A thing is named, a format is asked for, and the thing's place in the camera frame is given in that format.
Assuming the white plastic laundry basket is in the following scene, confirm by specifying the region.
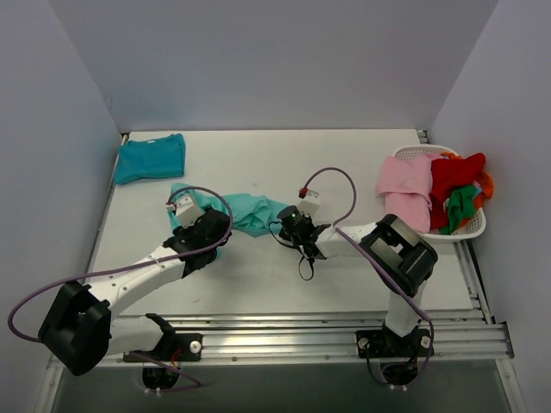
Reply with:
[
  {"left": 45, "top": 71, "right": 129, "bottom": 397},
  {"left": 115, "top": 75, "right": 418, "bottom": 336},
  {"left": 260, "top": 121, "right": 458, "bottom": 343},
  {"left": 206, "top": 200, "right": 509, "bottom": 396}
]
[{"left": 393, "top": 145, "right": 486, "bottom": 243}]

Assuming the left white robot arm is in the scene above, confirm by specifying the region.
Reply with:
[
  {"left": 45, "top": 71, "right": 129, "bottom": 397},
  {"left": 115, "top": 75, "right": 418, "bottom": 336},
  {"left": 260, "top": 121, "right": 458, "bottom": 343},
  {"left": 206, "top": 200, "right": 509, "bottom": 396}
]
[{"left": 38, "top": 208, "right": 232, "bottom": 376}]

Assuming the aluminium rail frame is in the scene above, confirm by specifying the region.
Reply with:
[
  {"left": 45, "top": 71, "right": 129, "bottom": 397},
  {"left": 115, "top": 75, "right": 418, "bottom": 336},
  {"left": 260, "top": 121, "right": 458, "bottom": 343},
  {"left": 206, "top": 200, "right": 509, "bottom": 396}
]
[{"left": 46, "top": 313, "right": 513, "bottom": 369}]

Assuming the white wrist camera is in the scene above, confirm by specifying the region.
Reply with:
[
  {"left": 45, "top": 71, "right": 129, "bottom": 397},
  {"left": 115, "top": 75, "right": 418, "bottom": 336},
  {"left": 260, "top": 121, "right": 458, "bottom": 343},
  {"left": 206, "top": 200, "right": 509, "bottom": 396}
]
[
  {"left": 166, "top": 194, "right": 204, "bottom": 229},
  {"left": 297, "top": 187, "right": 320, "bottom": 218}
]

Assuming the mint green t shirt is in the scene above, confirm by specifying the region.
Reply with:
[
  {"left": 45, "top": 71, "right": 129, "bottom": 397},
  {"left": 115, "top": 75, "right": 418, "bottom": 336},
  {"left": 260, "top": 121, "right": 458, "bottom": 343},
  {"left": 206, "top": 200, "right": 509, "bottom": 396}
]
[{"left": 168, "top": 183, "right": 289, "bottom": 237}]

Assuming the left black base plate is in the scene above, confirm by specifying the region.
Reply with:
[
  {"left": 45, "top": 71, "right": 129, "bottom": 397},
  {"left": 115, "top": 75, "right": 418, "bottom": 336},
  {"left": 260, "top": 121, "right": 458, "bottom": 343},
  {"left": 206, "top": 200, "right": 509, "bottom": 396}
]
[{"left": 123, "top": 333, "right": 203, "bottom": 362}]

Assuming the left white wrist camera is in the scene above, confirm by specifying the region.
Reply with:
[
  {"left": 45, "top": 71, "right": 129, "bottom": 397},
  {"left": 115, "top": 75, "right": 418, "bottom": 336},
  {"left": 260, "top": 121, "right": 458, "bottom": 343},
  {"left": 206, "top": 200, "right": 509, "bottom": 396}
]
[{"left": 166, "top": 194, "right": 204, "bottom": 229}]

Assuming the red t shirt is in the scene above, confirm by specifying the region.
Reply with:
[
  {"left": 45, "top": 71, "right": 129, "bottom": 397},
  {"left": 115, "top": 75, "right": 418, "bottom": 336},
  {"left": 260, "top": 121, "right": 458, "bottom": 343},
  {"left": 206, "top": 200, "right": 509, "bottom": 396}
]
[{"left": 430, "top": 153, "right": 486, "bottom": 231}]

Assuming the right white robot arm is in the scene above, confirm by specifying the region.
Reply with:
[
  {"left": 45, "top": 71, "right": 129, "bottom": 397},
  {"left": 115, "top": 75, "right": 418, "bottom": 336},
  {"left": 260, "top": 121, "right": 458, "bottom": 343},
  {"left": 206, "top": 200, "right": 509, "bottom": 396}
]
[{"left": 277, "top": 206, "right": 438, "bottom": 355}]

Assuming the folded teal t shirt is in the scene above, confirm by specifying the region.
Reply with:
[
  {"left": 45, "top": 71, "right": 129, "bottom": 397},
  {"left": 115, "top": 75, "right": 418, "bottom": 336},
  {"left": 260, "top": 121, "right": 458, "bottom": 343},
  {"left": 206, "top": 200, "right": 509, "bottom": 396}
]
[{"left": 114, "top": 133, "right": 186, "bottom": 185}]

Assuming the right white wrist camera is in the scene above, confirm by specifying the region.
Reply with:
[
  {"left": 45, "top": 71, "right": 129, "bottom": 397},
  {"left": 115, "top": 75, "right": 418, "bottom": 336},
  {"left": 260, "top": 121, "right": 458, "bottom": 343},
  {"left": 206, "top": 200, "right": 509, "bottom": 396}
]
[{"left": 297, "top": 187, "right": 320, "bottom": 218}]

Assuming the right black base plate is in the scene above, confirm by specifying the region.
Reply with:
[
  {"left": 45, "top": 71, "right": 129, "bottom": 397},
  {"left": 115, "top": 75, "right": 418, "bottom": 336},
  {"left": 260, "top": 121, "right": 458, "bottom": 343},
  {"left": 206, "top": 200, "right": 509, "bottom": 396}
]
[{"left": 356, "top": 329, "right": 434, "bottom": 359}]

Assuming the pink t shirt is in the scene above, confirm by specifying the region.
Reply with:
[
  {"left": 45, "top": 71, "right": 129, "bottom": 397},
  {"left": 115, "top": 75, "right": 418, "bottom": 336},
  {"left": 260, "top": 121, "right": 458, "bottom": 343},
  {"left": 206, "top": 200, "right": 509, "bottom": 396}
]
[{"left": 376, "top": 155, "right": 432, "bottom": 233}]

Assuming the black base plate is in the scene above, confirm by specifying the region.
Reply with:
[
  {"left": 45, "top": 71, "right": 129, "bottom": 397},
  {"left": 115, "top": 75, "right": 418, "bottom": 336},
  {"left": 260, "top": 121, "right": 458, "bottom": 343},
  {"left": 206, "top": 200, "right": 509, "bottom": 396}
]
[
  {"left": 356, "top": 329, "right": 434, "bottom": 359},
  {"left": 123, "top": 333, "right": 203, "bottom": 362}
]

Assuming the orange t shirt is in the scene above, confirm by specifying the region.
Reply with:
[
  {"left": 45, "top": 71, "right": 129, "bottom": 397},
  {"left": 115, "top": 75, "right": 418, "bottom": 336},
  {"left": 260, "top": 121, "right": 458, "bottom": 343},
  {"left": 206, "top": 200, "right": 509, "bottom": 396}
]
[{"left": 439, "top": 150, "right": 495, "bottom": 203}]

